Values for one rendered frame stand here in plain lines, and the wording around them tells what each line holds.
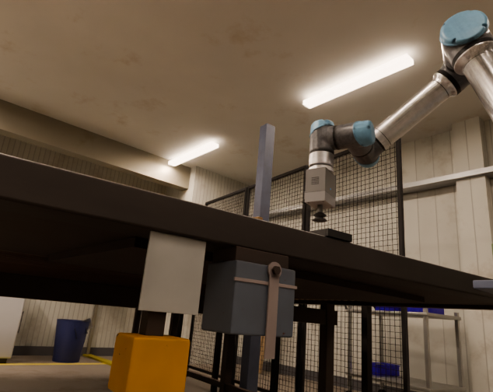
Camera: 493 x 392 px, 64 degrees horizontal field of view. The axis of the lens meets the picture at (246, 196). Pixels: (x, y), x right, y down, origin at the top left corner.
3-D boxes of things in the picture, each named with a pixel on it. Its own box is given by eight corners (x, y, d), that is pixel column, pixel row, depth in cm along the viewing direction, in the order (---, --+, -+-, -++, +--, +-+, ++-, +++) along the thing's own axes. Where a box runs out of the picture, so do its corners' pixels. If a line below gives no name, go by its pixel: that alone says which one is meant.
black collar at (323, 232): (352, 242, 86) (352, 234, 87) (327, 236, 82) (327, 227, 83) (326, 245, 92) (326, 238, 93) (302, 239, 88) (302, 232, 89)
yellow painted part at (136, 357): (184, 397, 57) (204, 236, 64) (124, 400, 52) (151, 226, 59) (162, 387, 63) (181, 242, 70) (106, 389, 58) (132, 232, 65)
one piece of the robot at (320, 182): (309, 169, 128) (307, 218, 123) (297, 159, 121) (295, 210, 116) (338, 165, 123) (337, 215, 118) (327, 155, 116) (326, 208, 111)
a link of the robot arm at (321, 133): (332, 115, 119) (305, 120, 124) (331, 148, 116) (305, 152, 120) (340, 127, 126) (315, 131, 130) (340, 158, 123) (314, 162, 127)
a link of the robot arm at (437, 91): (468, 55, 127) (349, 155, 137) (466, 33, 118) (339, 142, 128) (498, 74, 121) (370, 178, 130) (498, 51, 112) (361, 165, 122)
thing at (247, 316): (298, 360, 68) (302, 256, 73) (231, 358, 61) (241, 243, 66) (259, 352, 77) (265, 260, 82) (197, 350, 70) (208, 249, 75)
